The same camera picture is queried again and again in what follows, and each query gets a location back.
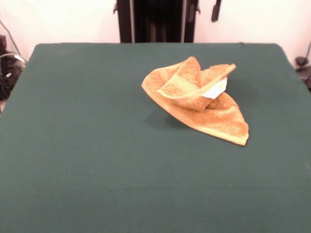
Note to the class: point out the black chair base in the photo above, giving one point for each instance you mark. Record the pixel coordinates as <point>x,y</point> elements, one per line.
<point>303,70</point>
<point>9,77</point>

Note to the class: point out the dark green table cloth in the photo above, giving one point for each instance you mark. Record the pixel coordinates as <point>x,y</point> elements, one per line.
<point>73,145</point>

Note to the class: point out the orange terry towel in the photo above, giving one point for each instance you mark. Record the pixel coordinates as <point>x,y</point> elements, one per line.
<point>218,116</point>

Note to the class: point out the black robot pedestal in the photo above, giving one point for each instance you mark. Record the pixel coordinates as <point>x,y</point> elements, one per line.
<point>126,24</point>

